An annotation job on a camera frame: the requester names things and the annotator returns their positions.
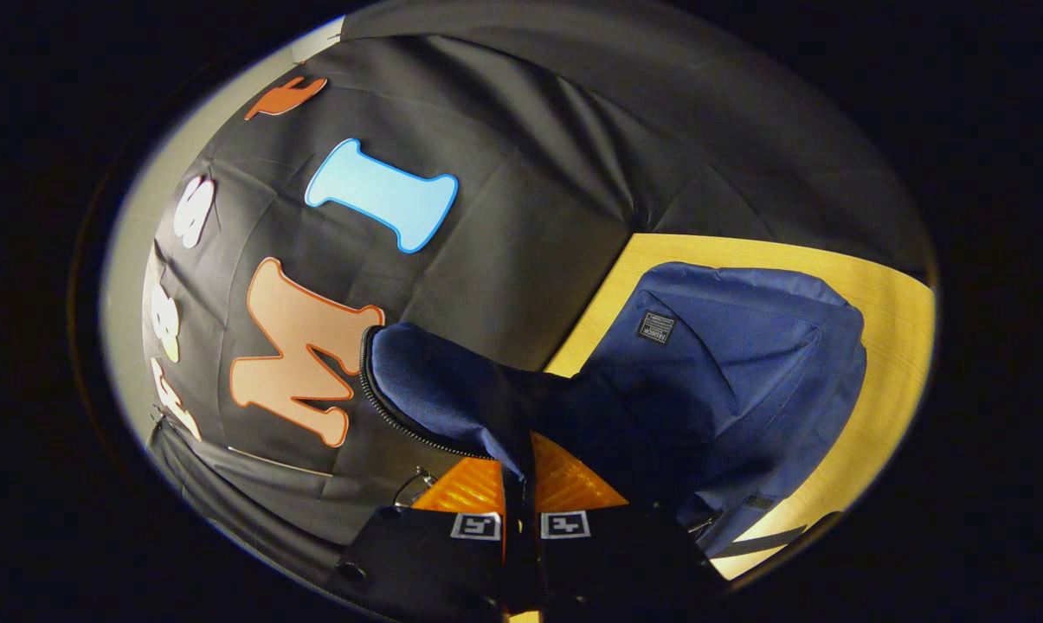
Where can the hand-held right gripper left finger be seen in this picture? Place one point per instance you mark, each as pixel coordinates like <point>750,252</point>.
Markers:
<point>434,571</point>

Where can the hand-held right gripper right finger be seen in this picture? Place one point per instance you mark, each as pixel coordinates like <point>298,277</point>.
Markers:
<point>625,562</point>

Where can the black backdrop cloth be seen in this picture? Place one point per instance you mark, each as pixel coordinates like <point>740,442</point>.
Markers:
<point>573,156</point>

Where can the blue schoolbag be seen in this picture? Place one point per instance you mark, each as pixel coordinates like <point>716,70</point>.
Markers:
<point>729,381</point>

